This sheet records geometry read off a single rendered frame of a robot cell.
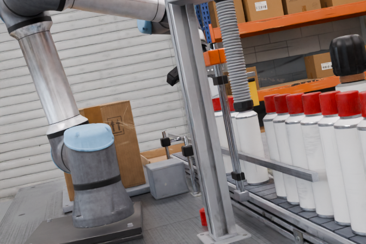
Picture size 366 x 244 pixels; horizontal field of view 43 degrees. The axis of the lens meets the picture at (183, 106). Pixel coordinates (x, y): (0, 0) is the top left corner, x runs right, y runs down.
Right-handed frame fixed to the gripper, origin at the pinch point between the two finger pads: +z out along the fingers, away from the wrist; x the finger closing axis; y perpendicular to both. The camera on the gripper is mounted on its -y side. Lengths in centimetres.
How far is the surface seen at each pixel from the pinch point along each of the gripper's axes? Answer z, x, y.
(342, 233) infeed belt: 48, -48, -2
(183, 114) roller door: -169, 357, 81
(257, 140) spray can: 20.6, -19.8, 1.9
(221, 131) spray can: 10.8, -5.7, -0.9
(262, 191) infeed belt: 32.4, -20.0, -1.6
